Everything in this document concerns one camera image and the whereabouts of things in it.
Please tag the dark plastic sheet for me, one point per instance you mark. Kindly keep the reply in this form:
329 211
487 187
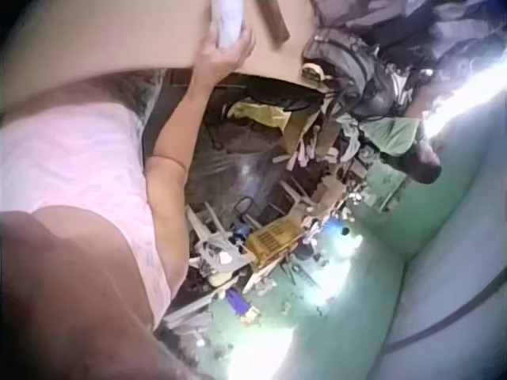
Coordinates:
237 166

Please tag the yellow plastic bag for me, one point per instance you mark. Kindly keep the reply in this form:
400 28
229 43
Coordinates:
263 115

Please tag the brown cardboard piece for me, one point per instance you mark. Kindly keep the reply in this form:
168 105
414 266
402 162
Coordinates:
299 130

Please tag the cream tape roll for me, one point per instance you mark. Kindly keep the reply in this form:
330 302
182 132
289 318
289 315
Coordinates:
315 72

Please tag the white cylindrical roll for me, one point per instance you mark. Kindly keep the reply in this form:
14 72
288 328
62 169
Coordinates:
229 20

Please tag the small blue container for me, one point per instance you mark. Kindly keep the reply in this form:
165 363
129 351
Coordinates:
239 234

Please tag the heap of grey clothes and bags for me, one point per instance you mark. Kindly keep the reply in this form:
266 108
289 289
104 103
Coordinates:
380 51

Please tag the blue and yellow bottle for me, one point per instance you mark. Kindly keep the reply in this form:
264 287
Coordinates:
239 302

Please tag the green cloth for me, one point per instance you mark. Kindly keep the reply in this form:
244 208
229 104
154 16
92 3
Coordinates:
394 134

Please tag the dark brown rounded object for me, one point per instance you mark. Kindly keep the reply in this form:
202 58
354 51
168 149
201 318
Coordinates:
428 160

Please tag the person's right hand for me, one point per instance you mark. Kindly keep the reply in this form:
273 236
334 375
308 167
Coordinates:
222 59

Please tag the brown wooden strip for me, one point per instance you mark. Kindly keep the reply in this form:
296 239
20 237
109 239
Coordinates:
274 21

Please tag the yellow plastic crate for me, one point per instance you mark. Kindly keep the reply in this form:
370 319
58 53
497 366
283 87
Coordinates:
273 239

